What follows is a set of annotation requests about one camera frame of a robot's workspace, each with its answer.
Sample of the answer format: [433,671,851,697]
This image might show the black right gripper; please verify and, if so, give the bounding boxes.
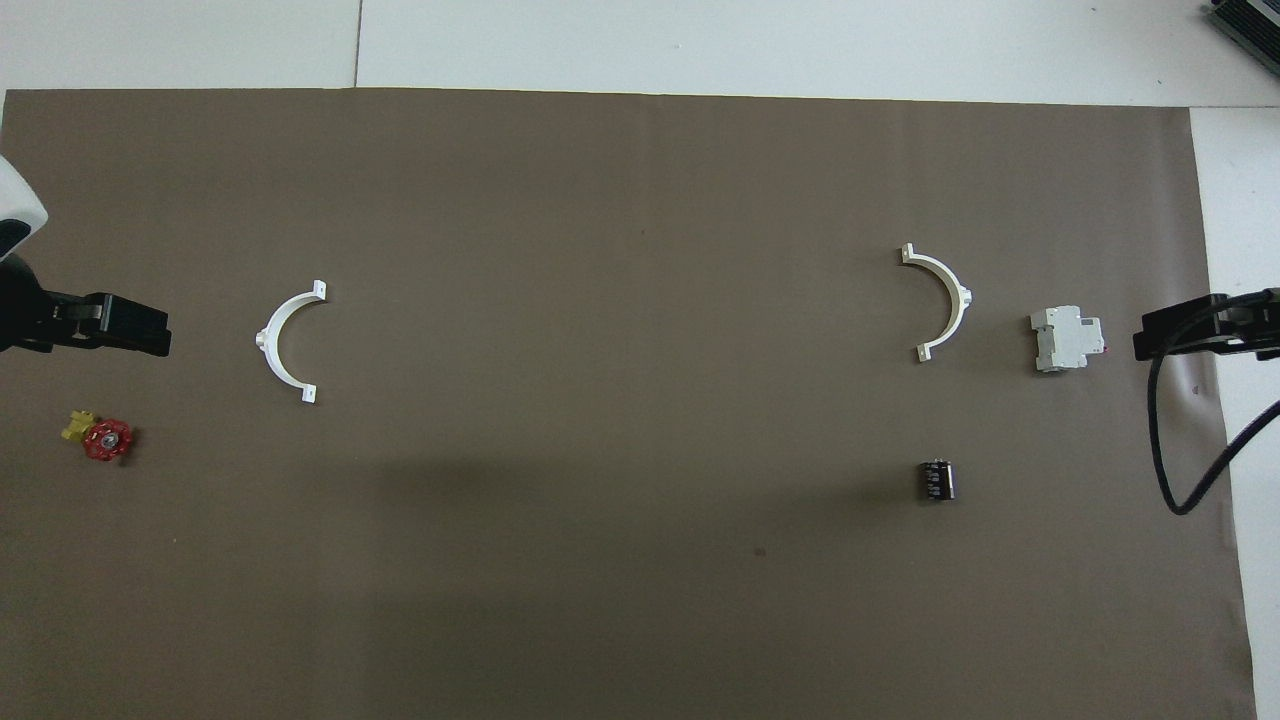
[1133,288,1280,362]

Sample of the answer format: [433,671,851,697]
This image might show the red-handled brass valve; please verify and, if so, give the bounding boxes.
[61,408,134,463]

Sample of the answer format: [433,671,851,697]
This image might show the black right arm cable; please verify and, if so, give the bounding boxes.
[1148,290,1280,516]

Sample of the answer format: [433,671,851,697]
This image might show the white half-ring pipe clamp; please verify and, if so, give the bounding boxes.
[898,243,974,362]
[255,280,329,405]

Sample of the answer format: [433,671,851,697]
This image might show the white circuit breaker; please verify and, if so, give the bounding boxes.
[1030,305,1107,374]

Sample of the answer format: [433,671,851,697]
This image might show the grey ribbed device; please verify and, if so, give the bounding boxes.
[1205,0,1280,76]

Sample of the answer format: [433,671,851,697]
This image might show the brown paper mat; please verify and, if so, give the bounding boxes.
[0,88,1257,720]

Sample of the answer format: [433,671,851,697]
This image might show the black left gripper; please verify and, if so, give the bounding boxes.
[0,255,172,358]

